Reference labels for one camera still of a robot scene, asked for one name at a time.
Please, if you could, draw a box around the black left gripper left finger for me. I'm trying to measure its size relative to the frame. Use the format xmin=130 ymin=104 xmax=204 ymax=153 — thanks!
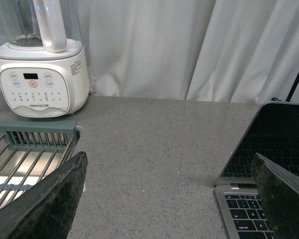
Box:
xmin=0 ymin=151 xmax=88 ymax=239

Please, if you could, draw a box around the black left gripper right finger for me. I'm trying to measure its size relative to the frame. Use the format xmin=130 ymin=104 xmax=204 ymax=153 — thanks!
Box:
xmin=251 ymin=153 xmax=299 ymax=239

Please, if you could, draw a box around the grey Apple laptop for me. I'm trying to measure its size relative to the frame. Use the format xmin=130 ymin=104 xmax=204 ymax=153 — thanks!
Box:
xmin=215 ymin=102 xmax=299 ymax=239

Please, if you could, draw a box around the green metal dish rack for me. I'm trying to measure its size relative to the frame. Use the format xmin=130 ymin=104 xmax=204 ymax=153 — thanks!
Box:
xmin=0 ymin=119 xmax=83 ymax=209

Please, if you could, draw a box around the blue desk lamp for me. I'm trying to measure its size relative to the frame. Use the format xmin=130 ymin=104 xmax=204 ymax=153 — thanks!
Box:
xmin=286 ymin=72 xmax=299 ymax=102

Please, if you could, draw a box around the white Joyoung blender appliance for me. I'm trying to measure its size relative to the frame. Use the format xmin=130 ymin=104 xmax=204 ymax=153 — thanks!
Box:
xmin=0 ymin=0 xmax=90 ymax=118

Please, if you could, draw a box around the white curtain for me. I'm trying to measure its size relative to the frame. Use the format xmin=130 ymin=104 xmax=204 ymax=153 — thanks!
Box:
xmin=0 ymin=0 xmax=299 ymax=104

